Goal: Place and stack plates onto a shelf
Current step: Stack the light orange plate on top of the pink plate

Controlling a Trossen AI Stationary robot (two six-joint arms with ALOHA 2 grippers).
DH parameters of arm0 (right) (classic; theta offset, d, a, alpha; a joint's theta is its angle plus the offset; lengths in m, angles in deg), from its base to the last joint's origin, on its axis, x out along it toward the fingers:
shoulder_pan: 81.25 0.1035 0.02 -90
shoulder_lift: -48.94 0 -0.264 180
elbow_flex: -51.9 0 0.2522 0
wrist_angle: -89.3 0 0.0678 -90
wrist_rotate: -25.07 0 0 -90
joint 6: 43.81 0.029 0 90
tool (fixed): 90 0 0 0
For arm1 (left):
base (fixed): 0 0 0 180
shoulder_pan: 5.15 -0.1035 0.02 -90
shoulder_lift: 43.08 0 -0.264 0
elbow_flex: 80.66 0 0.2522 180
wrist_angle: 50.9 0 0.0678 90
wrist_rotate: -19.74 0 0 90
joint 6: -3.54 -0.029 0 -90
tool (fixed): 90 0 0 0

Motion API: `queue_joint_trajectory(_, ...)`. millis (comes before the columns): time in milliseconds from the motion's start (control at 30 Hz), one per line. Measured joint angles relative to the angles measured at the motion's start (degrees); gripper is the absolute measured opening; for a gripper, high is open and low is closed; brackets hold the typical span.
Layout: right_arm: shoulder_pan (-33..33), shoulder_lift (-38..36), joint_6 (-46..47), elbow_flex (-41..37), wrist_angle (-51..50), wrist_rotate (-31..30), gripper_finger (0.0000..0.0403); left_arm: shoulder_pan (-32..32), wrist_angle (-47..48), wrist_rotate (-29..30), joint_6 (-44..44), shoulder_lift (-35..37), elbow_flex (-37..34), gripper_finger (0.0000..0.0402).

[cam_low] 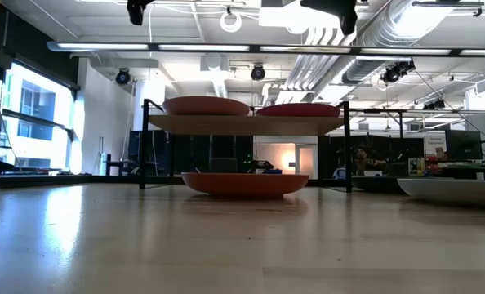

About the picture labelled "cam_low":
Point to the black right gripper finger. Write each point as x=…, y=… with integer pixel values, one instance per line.
x=349, y=18

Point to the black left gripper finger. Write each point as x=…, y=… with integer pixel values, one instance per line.
x=138, y=10

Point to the magenta plate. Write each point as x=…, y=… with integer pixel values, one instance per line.
x=297, y=110

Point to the salmon pink plate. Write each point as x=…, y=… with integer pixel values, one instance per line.
x=206, y=109

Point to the dark grey plate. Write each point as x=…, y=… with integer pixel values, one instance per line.
x=377, y=183

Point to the dark orange plate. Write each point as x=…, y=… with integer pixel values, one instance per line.
x=244, y=184

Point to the light grey plate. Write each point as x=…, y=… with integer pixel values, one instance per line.
x=450, y=191

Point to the wooden shelf black metal legs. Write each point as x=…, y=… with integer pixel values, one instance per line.
x=246, y=124

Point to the long linear ceiling light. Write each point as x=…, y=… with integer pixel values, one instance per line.
x=103, y=46

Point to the black ceiling spotlight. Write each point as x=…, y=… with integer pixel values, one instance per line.
x=391, y=74
x=257, y=72
x=123, y=77
x=434, y=104

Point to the black partition panel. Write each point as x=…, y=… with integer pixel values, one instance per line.
x=185, y=153

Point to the black display screen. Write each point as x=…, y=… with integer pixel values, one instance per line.
x=463, y=145

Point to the silver ventilation duct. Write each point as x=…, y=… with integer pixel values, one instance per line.
x=365, y=67

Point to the black aluminium table frame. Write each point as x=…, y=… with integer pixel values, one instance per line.
x=63, y=179

